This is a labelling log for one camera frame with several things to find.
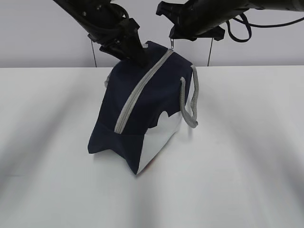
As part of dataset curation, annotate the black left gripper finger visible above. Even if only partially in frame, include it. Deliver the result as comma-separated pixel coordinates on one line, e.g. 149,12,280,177
99,45,138,63
119,34,149,67

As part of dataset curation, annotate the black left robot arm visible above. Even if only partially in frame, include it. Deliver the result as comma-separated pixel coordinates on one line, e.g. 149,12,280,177
55,0,148,67

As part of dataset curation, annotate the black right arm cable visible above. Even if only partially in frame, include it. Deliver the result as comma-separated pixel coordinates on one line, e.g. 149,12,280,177
225,10,304,44

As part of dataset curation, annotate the navy insulated lunch bag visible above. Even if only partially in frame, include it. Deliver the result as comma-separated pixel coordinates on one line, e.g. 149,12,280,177
87,41,199,174

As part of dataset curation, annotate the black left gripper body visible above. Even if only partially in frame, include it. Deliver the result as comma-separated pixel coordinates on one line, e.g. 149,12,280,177
86,16,139,47

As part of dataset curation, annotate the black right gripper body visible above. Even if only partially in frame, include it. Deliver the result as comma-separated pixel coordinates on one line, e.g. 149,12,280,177
156,0,226,41

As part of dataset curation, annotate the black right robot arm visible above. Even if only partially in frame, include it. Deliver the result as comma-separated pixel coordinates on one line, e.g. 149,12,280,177
156,0,304,43

